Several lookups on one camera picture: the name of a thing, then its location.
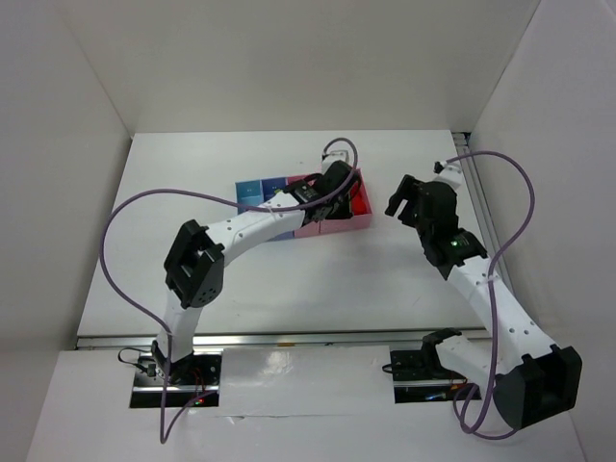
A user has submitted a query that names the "wide pink bin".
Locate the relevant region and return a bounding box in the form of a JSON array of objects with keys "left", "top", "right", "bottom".
[{"left": 320, "top": 170, "right": 372, "bottom": 235}]

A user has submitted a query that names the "aluminium side rail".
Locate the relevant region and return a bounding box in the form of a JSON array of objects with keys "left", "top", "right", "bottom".
[{"left": 451, "top": 130, "right": 530, "bottom": 342}]

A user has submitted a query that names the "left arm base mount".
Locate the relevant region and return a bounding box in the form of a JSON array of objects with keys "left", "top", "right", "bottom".
[{"left": 117, "top": 346, "right": 222, "bottom": 409}]

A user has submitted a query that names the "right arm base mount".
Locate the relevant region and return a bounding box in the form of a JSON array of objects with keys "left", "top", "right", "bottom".
[{"left": 381, "top": 328, "right": 472, "bottom": 404}]

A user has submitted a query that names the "round red lego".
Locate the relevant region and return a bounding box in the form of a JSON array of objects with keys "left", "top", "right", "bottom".
[{"left": 350, "top": 185, "right": 370, "bottom": 216}]

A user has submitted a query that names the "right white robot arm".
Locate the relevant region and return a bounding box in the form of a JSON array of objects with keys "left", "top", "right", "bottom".
[{"left": 385, "top": 175, "right": 582, "bottom": 430}]

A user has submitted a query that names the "light blue bin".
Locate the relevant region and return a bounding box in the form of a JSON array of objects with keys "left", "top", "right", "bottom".
[{"left": 235, "top": 180, "right": 264, "bottom": 214}]

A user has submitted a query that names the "narrow pink bin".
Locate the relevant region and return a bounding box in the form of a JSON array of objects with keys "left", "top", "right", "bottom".
[{"left": 287, "top": 175, "right": 321, "bottom": 239}]

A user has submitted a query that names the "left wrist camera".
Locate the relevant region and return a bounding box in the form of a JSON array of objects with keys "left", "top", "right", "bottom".
[{"left": 321, "top": 149, "right": 352, "bottom": 173}]

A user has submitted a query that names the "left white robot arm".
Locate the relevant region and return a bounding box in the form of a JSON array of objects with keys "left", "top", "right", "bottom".
[{"left": 152, "top": 160, "right": 361, "bottom": 381}]

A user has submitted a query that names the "dark blue bin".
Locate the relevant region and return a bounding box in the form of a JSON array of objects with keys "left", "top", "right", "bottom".
[{"left": 261, "top": 177, "right": 287, "bottom": 201}]

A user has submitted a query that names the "aluminium front rail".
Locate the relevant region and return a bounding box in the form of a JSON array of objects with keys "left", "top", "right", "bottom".
[{"left": 76, "top": 330, "right": 429, "bottom": 350}]

